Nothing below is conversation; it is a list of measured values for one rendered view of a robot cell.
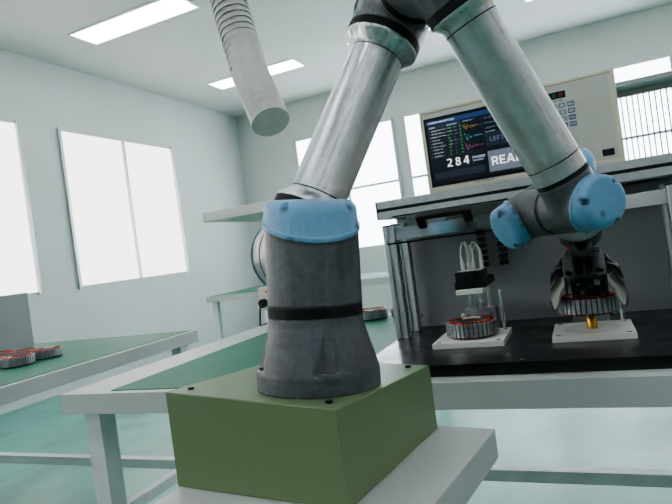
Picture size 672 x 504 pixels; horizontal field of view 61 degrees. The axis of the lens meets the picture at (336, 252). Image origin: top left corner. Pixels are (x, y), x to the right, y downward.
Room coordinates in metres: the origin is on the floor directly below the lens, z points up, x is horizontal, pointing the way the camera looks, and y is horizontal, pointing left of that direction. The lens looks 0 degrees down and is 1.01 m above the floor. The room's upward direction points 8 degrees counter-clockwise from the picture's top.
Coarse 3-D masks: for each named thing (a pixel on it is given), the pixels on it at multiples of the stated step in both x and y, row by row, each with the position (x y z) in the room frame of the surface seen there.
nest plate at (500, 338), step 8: (504, 328) 1.28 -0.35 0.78; (496, 336) 1.20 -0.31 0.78; (504, 336) 1.19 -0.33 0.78; (432, 344) 1.21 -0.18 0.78; (440, 344) 1.20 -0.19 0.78; (448, 344) 1.19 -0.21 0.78; (456, 344) 1.19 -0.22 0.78; (464, 344) 1.18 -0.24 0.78; (472, 344) 1.17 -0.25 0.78; (480, 344) 1.17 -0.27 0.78; (488, 344) 1.16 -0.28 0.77; (496, 344) 1.15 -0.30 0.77; (504, 344) 1.15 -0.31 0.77
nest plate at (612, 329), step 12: (564, 324) 1.23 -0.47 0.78; (576, 324) 1.21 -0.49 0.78; (600, 324) 1.17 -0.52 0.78; (612, 324) 1.16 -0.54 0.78; (624, 324) 1.14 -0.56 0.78; (552, 336) 1.12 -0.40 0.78; (564, 336) 1.10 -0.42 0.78; (576, 336) 1.09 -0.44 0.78; (588, 336) 1.09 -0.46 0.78; (600, 336) 1.08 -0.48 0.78; (612, 336) 1.07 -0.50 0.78; (624, 336) 1.06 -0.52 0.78; (636, 336) 1.05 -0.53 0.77
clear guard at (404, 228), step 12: (480, 204) 1.12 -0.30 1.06; (492, 204) 1.11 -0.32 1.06; (396, 216) 1.20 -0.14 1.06; (408, 216) 1.18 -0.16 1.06; (456, 216) 1.13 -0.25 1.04; (480, 216) 1.10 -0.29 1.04; (396, 228) 1.17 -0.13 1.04; (408, 228) 1.16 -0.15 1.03; (432, 228) 1.13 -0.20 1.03; (444, 228) 1.12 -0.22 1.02; (456, 228) 1.10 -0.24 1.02; (468, 228) 1.09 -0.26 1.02; (480, 228) 1.08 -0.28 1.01; (396, 240) 1.15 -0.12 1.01; (408, 240) 1.13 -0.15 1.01; (420, 240) 1.12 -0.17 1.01
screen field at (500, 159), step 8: (488, 152) 1.34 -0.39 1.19; (496, 152) 1.33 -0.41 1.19; (504, 152) 1.32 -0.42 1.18; (512, 152) 1.32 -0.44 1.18; (488, 160) 1.34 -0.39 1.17; (496, 160) 1.33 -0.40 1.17; (504, 160) 1.32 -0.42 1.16; (512, 160) 1.32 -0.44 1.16; (496, 168) 1.33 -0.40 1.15; (504, 168) 1.32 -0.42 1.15
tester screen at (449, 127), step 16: (480, 112) 1.34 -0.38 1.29; (432, 128) 1.39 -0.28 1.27; (448, 128) 1.37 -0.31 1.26; (464, 128) 1.36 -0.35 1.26; (480, 128) 1.34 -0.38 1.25; (496, 128) 1.33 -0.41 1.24; (432, 144) 1.39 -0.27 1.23; (448, 144) 1.37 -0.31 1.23; (464, 144) 1.36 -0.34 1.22; (480, 144) 1.34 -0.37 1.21; (496, 144) 1.33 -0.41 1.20; (432, 160) 1.39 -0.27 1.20; (480, 160) 1.35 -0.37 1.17; (464, 176) 1.36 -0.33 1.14
